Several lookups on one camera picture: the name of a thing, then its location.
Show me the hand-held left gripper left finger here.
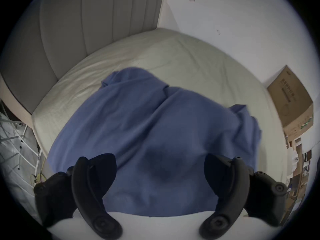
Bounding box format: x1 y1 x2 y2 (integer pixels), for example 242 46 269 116
33 153 123 240

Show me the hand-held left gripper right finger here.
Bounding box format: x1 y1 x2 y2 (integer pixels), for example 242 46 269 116
199 154 287 240

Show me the blue shirt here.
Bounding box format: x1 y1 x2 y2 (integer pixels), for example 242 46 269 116
47 67 262 217

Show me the brown cardboard carton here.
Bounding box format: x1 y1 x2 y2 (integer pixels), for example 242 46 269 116
266 65 314 136

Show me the bed with pale green sheet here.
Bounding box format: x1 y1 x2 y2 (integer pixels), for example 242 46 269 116
32 28 289 184

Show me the grey padded headboard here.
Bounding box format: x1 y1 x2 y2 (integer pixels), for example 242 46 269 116
0 0 164 115

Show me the white wire rack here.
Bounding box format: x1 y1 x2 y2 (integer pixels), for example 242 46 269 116
0 100 43 182

